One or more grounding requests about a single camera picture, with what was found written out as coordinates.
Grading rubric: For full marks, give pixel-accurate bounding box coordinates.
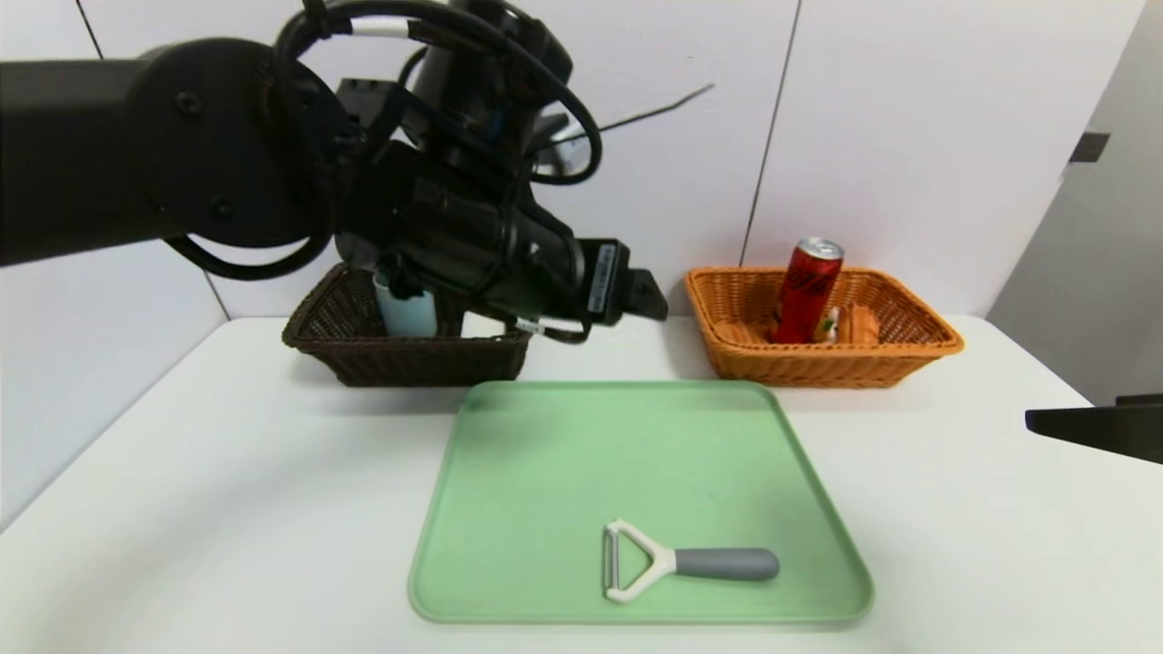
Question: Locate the thin black camera cable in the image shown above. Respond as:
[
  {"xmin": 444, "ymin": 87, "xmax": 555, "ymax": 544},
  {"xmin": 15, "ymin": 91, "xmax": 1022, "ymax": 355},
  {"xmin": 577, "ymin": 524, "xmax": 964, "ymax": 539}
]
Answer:
[{"xmin": 509, "ymin": 309, "xmax": 593, "ymax": 345}]

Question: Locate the thin black cable tie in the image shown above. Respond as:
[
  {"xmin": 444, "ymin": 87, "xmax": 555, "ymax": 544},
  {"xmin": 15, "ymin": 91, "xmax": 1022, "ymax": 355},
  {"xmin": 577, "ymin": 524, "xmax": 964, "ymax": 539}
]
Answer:
[{"xmin": 545, "ymin": 84, "xmax": 715, "ymax": 139}]

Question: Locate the white peeler with grey handle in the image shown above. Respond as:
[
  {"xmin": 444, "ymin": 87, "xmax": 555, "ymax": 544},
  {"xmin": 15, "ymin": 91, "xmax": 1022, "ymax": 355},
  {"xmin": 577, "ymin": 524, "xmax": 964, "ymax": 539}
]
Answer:
[{"xmin": 603, "ymin": 518, "xmax": 781, "ymax": 604}]

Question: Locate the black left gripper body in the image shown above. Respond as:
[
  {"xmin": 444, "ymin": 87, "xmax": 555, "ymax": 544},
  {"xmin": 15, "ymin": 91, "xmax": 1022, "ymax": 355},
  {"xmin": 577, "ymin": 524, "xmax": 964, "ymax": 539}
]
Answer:
[{"xmin": 481, "ymin": 199, "xmax": 631, "ymax": 329}]

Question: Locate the orange wicker basket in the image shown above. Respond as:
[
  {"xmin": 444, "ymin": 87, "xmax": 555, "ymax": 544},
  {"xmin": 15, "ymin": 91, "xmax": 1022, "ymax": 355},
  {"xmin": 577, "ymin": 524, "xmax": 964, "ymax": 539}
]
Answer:
[{"xmin": 683, "ymin": 266, "xmax": 966, "ymax": 390}]

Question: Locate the blue-grey plastic cup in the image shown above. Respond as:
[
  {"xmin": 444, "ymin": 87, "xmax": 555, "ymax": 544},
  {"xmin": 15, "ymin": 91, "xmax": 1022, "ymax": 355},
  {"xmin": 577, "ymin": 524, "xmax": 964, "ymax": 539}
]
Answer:
[{"xmin": 373, "ymin": 272, "xmax": 439, "ymax": 340}]

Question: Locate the light green plastic tray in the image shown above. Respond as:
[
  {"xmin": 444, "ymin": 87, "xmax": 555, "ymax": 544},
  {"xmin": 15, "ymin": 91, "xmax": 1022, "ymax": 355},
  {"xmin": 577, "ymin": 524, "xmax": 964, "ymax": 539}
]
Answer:
[{"xmin": 409, "ymin": 380, "xmax": 875, "ymax": 625}]

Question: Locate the red soda can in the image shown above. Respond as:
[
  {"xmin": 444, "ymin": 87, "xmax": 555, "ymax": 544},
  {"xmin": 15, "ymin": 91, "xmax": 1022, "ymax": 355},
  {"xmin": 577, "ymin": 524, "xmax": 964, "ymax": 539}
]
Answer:
[{"xmin": 770, "ymin": 237, "xmax": 846, "ymax": 346}]

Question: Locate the toy waffle slice with fruit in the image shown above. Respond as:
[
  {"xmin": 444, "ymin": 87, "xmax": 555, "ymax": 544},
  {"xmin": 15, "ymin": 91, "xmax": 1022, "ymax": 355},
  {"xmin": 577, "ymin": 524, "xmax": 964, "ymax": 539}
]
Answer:
[{"xmin": 811, "ymin": 304, "xmax": 882, "ymax": 346}]

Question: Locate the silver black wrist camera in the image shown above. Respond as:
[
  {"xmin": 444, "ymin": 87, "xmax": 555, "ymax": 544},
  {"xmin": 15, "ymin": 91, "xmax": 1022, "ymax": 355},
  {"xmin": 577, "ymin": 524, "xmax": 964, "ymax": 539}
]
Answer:
[{"xmin": 532, "ymin": 114, "xmax": 587, "ymax": 178}]

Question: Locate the dark brown wicker basket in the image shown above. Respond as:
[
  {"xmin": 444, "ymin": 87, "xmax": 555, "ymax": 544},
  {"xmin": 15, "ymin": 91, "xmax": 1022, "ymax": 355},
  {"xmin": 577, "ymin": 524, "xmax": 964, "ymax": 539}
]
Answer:
[{"xmin": 282, "ymin": 263, "xmax": 532, "ymax": 389}]

